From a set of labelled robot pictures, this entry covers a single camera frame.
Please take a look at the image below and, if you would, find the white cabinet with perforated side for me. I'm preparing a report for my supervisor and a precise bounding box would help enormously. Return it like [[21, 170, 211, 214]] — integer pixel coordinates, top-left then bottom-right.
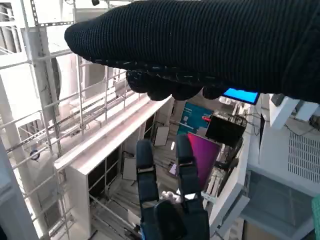
[[246, 109, 320, 226]]

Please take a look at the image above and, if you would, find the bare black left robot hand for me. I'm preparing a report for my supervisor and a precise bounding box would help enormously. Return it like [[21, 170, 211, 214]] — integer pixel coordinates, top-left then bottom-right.
[[135, 134, 211, 240]]

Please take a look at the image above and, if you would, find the purple lit monitor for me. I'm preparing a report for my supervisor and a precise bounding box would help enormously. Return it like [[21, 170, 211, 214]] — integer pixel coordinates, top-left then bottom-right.
[[187, 132, 222, 191]]

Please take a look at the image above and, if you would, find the black unlit monitor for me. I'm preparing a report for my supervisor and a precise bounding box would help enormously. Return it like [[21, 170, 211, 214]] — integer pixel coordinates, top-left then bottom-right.
[[204, 114, 247, 147]]

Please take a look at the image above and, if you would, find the teal poster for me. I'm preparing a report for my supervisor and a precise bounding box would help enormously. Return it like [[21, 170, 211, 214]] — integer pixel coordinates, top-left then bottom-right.
[[177, 101, 215, 137]]

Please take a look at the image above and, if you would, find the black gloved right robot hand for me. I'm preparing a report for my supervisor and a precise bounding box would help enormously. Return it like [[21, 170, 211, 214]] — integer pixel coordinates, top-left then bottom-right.
[[64, 0, 320, 103]]

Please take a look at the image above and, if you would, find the white metal truss frame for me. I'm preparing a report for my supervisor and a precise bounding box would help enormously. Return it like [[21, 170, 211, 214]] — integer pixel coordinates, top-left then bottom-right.
[[0, 0, 141, 240]]

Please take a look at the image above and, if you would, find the blue lit monitor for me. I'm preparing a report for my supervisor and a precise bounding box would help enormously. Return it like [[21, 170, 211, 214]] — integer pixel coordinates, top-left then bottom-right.
[[222, 87, 260, 105]]

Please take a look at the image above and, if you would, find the white shelving unit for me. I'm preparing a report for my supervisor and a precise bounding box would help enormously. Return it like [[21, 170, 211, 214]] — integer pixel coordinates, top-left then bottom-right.
[[53, 94, 176, 236]]

